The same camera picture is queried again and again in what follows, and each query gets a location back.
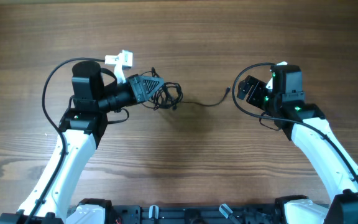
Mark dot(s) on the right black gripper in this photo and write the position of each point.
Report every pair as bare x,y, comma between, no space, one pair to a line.
250,90

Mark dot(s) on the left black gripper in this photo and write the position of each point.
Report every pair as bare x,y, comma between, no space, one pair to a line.
136,88

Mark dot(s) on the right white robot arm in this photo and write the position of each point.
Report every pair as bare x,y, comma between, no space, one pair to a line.
282,100

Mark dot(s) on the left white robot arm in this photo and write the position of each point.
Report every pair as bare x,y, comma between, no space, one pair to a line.
96,93

